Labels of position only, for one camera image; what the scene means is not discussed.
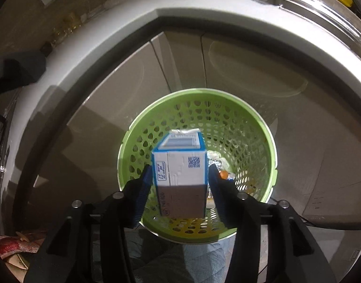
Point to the grey cabinet doors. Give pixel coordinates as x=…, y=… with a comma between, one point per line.
x=284, y=127

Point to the amber glass pair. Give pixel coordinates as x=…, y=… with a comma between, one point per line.
x=69, y=25

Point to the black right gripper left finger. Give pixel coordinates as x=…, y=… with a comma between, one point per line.
x=125, y=208

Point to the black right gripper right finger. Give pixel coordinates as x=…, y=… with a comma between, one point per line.
x=235, y=208

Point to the steel kitchen sink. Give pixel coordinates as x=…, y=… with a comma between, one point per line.
x=332, y=15

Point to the blue white milk carton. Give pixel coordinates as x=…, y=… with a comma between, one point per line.
x=180, y=168

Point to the aluminium foil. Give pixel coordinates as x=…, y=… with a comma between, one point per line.
x=224, y=168

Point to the green perforated trash basket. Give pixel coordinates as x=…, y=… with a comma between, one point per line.
x=228, y=125

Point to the clear plastic wrap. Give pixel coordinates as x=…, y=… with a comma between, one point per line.
x=112, y=3

